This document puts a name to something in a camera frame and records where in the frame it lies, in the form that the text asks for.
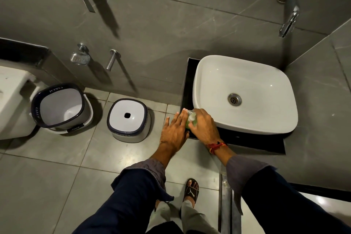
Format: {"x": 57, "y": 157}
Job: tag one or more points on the person's left hand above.
{"x": 172, "y": 136}

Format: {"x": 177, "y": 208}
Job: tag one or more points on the person's right hand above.
{"x": 205, "y": 129}

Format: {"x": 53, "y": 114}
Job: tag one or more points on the person's left little finger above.
{"x": 166, "y": 124}

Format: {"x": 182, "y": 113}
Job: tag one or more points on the person's left middle finger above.
{"x": 179, "y": 119}

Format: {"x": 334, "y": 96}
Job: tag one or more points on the person's right fingers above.
{"x": 201, "y": 114}

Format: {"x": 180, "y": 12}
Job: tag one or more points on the green soap dispenser bottle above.
{"x": 191, "y": 121}

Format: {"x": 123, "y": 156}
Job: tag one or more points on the person's left forearm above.
{"x": 131, "y": 195}

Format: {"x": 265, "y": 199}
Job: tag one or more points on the person's right forearm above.
{"x": 268, "y": 195}

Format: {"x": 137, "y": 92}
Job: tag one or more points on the red wrist thread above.
{"x": 215, "y": 146}

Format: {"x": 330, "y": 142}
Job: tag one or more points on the chrome sink drain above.
{"x": 234, "y": 99}

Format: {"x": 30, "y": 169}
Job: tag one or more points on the white stool with navy rim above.
{"x": 127, "y": 121}

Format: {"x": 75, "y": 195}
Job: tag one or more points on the black stone counter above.
{"x": 246, "y": 142}

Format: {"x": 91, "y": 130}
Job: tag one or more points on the white ceramic sink basin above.
{"x": 255, "y": 83}

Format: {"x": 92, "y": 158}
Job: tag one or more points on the black sandal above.
{"x": 191, "y": 191}

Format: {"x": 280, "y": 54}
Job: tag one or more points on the metal door track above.
{"x": 226, "y": 203}

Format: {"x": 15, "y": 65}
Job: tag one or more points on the person's grey trouser legs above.
{"x": 192, "y": 220}

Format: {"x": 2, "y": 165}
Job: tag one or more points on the white bucket with navy rim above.
{"x": 61, "y": 107}

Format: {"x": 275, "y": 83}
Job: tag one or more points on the white toilet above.
{"x": 13, "y": 99}

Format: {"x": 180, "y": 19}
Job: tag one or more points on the chrome wall tap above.
{"x": 112, "y": 59}

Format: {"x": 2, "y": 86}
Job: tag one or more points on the chrome wall spout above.
{"x": 290, "y": 0}

